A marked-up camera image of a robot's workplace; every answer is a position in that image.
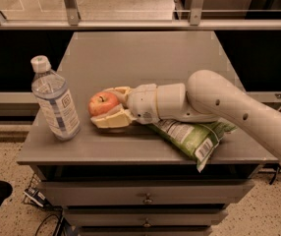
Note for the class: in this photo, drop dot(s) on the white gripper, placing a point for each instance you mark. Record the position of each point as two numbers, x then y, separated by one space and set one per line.
142 102

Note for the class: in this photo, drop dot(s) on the red apple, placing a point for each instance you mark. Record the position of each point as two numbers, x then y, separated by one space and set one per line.
101 103

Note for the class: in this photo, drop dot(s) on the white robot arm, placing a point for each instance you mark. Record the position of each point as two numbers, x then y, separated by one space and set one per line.
204 98

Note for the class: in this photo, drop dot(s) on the clear plastic water bottle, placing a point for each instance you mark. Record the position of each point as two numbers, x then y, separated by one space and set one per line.
55 99

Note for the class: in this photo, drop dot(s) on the grey drawer cabinet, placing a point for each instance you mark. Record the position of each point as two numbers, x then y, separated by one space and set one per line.
100 178

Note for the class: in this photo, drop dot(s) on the green chip bag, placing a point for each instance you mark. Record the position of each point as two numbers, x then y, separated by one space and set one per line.
196 140

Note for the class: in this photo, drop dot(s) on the top drawer brass knob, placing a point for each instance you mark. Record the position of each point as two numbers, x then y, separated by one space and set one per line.
147 200

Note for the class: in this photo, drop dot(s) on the drawer brass knob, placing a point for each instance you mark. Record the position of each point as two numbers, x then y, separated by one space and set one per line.
146 224
147 200

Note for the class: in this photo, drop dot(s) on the power strip on floor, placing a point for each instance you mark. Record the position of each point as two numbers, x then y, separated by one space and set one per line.
36 196

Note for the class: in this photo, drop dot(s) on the metal window railing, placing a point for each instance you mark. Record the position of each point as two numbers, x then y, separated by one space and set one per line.
140 14

